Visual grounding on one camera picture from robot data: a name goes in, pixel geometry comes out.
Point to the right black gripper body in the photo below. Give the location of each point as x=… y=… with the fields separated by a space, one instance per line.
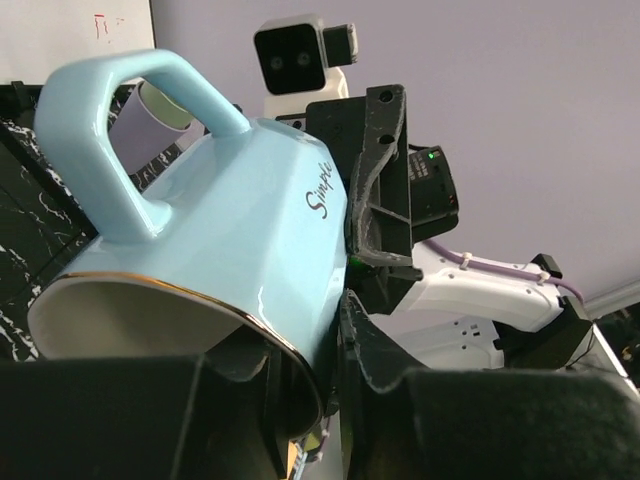
x=339 y=124

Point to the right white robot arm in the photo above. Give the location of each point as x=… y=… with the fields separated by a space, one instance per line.
x=506 y=315

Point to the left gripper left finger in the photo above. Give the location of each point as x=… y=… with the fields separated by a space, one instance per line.
x=218 y=416

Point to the white dry-erase board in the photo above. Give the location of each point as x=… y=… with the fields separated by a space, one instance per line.
x=38 y=36

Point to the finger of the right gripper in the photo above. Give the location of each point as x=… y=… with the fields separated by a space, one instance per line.
x=379 y=225

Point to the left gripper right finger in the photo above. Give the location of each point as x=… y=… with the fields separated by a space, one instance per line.
x=402 y=420

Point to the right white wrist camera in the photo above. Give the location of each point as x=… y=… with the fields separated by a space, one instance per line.
x=301 y=61

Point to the light blue faceted cup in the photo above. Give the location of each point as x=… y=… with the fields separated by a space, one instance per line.
x=245 y=228

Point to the sage green plastic cup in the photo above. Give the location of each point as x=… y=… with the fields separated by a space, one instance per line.
x=164 y=108

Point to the lavender plastic cup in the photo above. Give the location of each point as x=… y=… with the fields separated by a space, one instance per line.
x=137 y=137

